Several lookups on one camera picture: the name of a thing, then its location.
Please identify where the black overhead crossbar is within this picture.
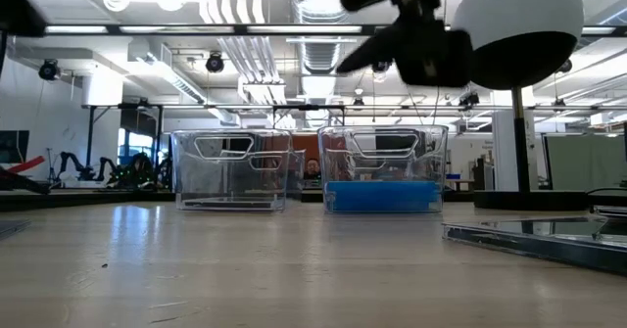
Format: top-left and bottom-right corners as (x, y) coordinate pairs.
(0, 23), (627, 38)

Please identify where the clear plastic bin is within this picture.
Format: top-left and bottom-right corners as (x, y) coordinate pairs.
(169, 127), (296, 214)
(316, 123), (450, 216)

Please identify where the dark monitor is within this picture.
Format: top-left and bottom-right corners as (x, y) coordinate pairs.
(0, 129), (31, 165)

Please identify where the black metal table frame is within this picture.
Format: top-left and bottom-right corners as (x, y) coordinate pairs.
(0, 187), (627, 213)

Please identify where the black ceiling spotlight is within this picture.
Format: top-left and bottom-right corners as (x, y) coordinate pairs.
(37, 58), (62, 83)
(204, 50), (226, 74)

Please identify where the person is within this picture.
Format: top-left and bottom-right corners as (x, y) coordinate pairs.
(303, 157), (323, 182)

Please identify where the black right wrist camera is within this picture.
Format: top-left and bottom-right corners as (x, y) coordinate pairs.
(396, 20), (474, 89)

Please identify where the black ceiling camera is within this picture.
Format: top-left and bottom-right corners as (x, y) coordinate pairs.
(458, 89), (481, 110)

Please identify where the white globe lamp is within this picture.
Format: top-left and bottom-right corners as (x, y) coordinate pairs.
(450, 0), (590, 212)

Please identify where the red bar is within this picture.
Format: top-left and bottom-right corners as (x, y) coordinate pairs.
(0, 155), (46, 177)

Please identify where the green partition board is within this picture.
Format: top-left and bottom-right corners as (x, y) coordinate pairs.
(543, 133), (627, 191)

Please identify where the black background gantry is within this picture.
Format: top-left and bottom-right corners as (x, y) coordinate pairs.
(79, 103), (166, 183)

